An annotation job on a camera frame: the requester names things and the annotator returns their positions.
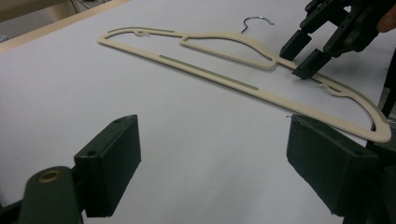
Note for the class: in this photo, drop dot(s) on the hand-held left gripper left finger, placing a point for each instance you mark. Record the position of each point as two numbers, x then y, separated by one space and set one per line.
109 161

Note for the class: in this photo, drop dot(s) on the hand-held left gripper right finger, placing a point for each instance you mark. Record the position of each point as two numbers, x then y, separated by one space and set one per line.
333 165

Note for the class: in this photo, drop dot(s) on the cream plastic hanger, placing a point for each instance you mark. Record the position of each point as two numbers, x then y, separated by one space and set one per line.
218 77

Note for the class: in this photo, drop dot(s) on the white paper sheet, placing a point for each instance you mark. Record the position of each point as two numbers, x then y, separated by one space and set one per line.
186 124

